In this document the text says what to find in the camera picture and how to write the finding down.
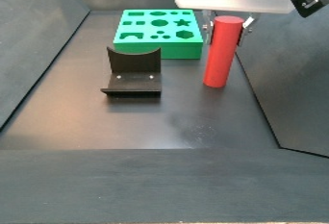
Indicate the black curved holder stand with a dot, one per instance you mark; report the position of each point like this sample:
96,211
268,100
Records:
135,73

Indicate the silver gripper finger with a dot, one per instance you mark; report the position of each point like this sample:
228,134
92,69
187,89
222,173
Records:
208,25
247,26

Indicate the green shape sorter board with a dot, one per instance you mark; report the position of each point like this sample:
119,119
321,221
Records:
169,30

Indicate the red oval cylinder peg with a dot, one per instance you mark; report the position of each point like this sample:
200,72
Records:
226,33

